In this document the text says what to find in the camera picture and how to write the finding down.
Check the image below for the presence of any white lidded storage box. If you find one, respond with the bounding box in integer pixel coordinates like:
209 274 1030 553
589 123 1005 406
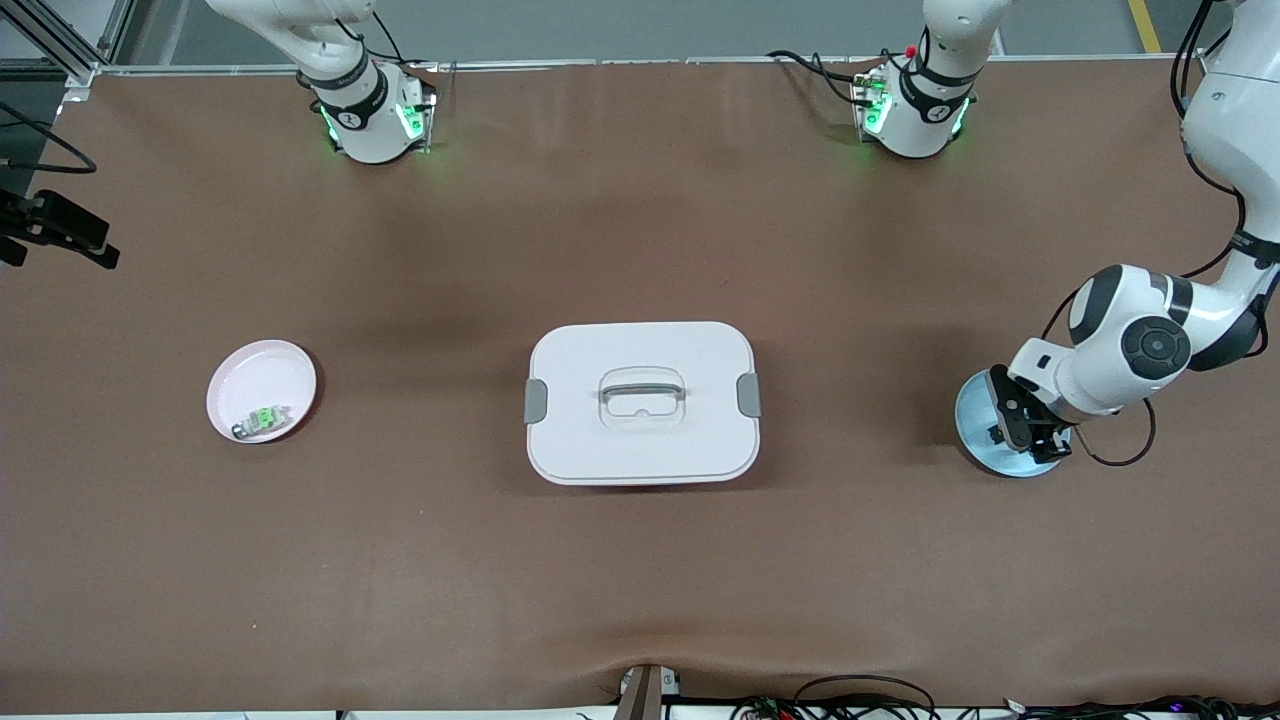
525 321 762 487

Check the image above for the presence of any clear table edge strip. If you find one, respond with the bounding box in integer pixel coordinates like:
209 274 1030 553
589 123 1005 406
95 57 1206 76

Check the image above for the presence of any black cable bundle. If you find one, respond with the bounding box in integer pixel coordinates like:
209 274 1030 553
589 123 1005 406
1000 695 1280 720

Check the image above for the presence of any light blue round plate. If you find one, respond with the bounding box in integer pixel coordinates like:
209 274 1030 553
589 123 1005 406
955 370 1073 479

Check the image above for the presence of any clear and green switch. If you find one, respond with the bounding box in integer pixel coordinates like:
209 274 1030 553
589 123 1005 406
231 405 293 441

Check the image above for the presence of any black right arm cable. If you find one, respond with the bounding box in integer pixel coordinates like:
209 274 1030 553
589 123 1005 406
0 100 99 175

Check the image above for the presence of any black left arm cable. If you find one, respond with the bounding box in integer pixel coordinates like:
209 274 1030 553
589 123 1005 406
1040 0 1280 469

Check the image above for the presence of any black base power cable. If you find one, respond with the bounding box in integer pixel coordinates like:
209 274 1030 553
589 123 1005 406
767 50 871 106

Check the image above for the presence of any aluminium frame post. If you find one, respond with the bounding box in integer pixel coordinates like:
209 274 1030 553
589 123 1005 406
0 0 136 86
1198 0 1233 79

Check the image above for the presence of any black looped cable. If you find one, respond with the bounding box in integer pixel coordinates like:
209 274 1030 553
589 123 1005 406
793 675 937 720

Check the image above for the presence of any brown bracket with white block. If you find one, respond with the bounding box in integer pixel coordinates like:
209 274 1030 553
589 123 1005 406
612 663 684 720

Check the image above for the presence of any pink round plate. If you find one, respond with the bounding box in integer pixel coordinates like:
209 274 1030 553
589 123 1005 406
206 340 318 444

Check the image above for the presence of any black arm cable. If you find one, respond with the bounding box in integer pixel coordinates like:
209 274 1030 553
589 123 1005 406
1040 0 1280 469
0 100 99 175

